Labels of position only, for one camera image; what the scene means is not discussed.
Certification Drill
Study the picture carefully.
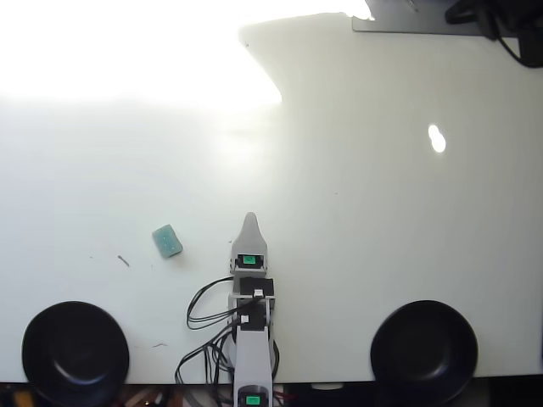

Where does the grey gripper green label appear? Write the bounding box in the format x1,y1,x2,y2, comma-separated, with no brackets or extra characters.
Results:
229,211,271,276

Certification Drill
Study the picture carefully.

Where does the blue foam cube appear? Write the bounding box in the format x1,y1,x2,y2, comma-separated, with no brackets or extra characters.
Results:
151,224,184,259

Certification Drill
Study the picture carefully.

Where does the black round bowl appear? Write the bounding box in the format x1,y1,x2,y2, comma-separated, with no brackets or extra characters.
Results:
21,300,131,407
369,299,479,406

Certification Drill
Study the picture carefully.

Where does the grey monitor stand base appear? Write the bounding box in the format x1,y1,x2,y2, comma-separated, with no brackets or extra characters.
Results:
350,0,523,39

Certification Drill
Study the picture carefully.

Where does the black looped servo cable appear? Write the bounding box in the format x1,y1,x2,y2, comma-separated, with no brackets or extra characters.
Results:
185,275,237,333

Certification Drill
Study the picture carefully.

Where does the black cable bundle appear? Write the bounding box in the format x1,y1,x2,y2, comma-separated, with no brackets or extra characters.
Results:
174,328,238,386

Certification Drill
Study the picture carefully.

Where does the black device with cable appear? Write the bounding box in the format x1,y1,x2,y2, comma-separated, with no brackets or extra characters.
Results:
444,0,543,70

